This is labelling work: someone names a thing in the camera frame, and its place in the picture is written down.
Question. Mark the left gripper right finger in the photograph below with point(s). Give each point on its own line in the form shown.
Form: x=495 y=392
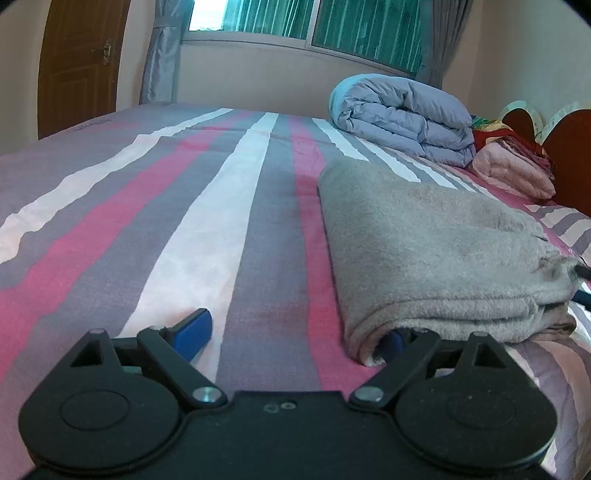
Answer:
x=462 y=405

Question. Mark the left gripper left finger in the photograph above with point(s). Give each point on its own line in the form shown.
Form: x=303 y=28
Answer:
x=111 y=403

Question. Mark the grey fleece pants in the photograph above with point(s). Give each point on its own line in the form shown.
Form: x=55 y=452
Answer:
x=420 y=255

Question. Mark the striped pink grey bedsheet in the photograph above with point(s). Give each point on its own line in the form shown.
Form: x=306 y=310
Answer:
x=140 y=217

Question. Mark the striped pillow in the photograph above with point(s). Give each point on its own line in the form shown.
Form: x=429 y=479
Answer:
x=569 y=225

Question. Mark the folded pink blanket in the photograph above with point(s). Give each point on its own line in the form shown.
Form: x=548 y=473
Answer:
x=500 y=165

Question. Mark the red patterned folded blanket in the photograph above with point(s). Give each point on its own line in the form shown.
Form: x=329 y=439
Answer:
x=486 y=131

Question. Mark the red wooden headboard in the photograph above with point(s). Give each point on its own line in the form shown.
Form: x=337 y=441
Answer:
x=565 y=137

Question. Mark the folded blue comforter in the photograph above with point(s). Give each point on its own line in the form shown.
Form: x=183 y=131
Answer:
x=405 y=115

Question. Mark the grey left curtain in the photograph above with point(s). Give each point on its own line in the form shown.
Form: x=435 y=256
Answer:
x=159 y=78

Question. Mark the grey curtain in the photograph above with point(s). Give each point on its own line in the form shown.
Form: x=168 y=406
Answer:
x=159 y=78
x=442 y=25

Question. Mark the brown wooden door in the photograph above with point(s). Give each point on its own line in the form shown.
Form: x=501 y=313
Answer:
x=79 y=62

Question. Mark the window with green awning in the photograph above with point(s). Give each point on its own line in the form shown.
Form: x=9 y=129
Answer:
x=382 y=32

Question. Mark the grey right curtain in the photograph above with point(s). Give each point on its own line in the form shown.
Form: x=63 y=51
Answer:
x=442 y=25

